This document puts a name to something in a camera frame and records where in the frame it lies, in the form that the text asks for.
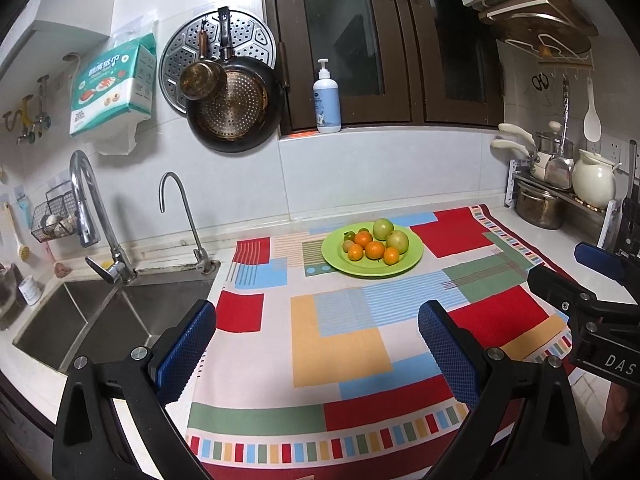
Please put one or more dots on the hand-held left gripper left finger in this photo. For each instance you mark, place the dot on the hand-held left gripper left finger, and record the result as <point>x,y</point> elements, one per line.
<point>185,355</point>

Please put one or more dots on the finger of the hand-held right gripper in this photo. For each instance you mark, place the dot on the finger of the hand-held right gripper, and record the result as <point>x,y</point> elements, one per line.
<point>555,287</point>
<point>600,262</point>

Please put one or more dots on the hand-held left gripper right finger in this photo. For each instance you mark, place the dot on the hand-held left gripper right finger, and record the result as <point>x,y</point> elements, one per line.
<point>450,355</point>

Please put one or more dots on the small orange tangerine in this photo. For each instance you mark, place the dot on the small orange tangerine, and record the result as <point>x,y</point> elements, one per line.
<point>355,252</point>
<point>391,256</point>
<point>374,249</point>
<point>363,238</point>

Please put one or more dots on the green apple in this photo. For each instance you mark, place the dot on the green apple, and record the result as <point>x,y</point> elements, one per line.
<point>383,228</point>

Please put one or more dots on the green plate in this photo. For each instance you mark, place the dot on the green plate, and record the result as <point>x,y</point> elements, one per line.
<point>335,261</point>

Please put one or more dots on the person's right forearm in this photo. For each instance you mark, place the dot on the person's right forearm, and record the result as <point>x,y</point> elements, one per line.
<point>617,410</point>

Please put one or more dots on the white pot rack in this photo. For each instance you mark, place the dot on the white pot rack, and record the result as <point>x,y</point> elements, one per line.
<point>580,205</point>

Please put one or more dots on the steel sink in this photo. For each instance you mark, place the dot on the steel sink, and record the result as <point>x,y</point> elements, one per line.
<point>115,320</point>

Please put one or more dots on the cream ceramic pot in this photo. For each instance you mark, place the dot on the cream ceramic pot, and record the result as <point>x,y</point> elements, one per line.
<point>595,180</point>

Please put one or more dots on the thin gooseneck faucet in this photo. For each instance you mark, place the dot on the thin gooseneck faucet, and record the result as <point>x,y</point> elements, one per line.
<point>200,255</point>

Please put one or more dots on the steel scoop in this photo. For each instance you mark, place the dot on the steel scoop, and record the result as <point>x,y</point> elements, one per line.
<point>559,170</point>

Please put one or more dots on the colourful patchwork mat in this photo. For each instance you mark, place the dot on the colourful patchwork mat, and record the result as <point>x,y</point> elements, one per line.
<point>340,345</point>

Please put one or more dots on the yellow-green apple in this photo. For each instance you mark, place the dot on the yellow-green apple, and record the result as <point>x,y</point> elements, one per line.
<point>398,241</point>

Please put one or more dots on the steel lidded pot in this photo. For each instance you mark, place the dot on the steel lidded pot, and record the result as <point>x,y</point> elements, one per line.
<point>547,144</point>

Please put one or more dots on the white rice paddle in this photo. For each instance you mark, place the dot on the white rice paddle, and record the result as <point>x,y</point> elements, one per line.
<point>592,120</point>

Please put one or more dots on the steel ladle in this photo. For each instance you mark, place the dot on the steel ladle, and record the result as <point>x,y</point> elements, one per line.
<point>565,110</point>

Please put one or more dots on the small white cup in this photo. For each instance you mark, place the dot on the small white cup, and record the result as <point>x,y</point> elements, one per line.
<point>28,291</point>

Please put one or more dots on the tall chrome faucet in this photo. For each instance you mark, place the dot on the tall chrome faucet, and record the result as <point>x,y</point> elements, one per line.
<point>82,200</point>

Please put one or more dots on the dark glass jar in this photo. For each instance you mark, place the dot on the dark glass jar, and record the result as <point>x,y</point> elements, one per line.
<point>7,290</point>

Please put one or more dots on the black scissors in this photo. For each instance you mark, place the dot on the black scissors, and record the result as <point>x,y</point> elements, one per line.
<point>540,81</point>

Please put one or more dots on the wooden cutting board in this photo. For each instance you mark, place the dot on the wooden cutting board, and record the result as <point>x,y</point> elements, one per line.
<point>550,20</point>

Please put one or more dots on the small orange pad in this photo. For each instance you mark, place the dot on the small orange pad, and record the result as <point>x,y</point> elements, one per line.
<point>302,133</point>

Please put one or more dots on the black frying pan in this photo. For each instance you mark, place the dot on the black frying pan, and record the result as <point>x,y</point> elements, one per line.
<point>272,105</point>

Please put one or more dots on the paper towel pack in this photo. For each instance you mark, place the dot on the paper towel pack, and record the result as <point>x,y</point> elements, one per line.
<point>110,95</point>

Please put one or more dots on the dark brown window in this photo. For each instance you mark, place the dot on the dark brown window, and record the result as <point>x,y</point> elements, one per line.
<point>400,60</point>

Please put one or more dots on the small brass saucepan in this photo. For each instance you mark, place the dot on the small brass saucepan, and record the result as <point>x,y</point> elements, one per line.
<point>202,80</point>

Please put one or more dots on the white blue pump bottle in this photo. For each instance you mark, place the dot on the white blue pump bottle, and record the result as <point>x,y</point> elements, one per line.
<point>327,105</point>

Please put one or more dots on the round metal steamer rack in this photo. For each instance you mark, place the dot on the round metal steamer rack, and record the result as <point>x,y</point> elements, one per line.
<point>250,35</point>

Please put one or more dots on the white wall socket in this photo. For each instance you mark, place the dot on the white wall socket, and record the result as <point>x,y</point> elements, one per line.
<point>612,150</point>

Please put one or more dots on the white hook rail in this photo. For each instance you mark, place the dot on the white hook rail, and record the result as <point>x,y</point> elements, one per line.
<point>565,63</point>

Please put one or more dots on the wall water tap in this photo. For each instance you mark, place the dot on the wall water tap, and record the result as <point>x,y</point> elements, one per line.
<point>22,125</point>
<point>42,105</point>

